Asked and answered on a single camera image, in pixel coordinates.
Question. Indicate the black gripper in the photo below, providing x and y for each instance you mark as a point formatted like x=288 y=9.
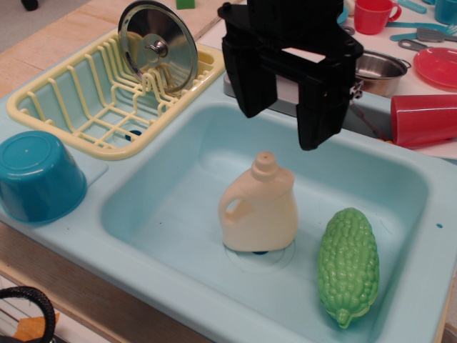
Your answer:
x=292 y=39

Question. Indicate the cream toy detergent bottle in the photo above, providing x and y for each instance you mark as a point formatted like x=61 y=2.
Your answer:
x=258 y=211

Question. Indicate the yellow plastic drying rack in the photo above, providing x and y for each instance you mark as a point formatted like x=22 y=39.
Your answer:
x=92 y=102

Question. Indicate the grey toy faucet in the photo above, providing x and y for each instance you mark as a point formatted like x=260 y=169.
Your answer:
x=287 y=97

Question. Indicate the grey toy ladle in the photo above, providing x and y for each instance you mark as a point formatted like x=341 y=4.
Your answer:
x=348 y=29

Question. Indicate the grey knife in compartment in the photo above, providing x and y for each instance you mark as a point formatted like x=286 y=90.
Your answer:
x=360 y=114

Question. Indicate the steel cooking pot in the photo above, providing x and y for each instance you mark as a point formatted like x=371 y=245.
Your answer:
x=380 y=72

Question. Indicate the red plastic mug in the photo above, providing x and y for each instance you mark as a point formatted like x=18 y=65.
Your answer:
x=371 y=16

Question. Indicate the large red plastic cup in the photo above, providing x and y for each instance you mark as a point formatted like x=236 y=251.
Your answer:
x=418 y=120

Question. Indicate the green block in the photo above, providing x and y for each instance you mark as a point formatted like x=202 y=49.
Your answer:
x=185 y=4

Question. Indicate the steel pot lid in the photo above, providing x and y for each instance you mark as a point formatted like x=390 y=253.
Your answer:
x=153 y=36

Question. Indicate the grey toy spatula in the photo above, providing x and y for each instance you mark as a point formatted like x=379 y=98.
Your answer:
x=425 y=35

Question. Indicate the red plastic plate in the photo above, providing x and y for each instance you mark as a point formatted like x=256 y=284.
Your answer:
x=437 y=66

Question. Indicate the teal cup top right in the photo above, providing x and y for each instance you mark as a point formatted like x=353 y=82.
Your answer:
x=446 y=11

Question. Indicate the green toy bitter gourd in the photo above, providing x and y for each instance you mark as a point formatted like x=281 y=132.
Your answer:
x=348 y=267

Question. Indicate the teal upturned plastic bowl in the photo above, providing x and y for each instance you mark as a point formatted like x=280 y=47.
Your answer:
x=40 y=180

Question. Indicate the orange tape piece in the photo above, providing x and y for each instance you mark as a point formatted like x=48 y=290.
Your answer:
x=30 y=328

